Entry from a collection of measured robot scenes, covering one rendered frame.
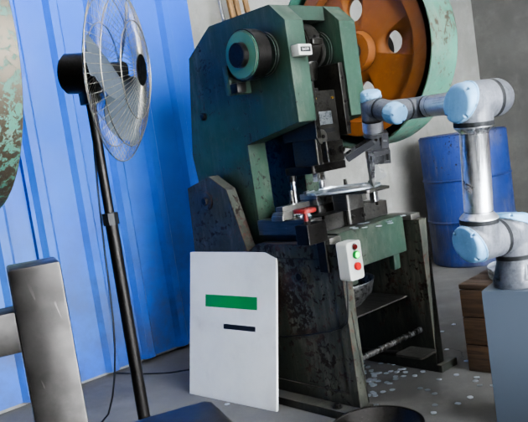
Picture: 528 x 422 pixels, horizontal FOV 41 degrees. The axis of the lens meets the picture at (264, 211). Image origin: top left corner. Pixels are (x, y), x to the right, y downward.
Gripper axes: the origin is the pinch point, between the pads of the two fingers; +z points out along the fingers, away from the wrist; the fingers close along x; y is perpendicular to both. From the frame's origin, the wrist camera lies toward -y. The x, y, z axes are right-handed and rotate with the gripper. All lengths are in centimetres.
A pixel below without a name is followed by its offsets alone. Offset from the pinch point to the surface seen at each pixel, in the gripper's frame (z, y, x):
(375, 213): 18.2, 2.4, 12.6
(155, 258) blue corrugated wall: 59, -101, 80
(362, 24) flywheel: -47, 11, 60
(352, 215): 11.8, -8.2, -0.2
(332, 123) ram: -18.2, -10.0, 22.4
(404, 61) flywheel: -34, 23, 41
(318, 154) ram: -10.0, -17.6, 12.2
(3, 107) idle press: -67, -94, -83
